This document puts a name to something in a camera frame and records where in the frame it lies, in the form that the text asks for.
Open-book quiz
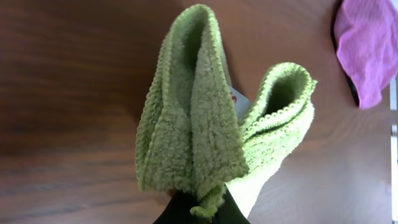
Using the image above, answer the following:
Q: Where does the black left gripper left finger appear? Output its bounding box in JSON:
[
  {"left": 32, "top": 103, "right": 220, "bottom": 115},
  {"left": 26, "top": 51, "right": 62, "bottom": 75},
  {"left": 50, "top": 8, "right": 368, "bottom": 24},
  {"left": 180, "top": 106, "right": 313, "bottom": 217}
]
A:
[{"left": 153, "top": 190, "right": 197, "bottom": 224}]

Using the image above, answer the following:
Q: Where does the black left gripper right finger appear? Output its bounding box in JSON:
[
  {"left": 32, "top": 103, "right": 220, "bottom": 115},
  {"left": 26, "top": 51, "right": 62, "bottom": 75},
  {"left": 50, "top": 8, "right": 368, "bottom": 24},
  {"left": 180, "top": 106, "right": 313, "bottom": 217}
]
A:
[{"left": 213, "top": 189, "right": 250, "bottom": 224}]

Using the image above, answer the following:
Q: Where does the green microfiber cloth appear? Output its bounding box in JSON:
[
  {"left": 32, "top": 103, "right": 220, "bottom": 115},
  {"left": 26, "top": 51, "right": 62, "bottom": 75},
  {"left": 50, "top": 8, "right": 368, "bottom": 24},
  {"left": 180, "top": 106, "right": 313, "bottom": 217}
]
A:
[{"left": 136, "top": 4, "right": 317, "bottom": 220}]

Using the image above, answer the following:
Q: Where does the large purple cloth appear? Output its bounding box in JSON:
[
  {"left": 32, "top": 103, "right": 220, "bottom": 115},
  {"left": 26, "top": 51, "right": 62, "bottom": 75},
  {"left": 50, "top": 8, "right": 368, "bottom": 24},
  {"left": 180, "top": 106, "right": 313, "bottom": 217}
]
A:
[{"left": 334, "top": 0, "right": 397, "bottom": 110}]

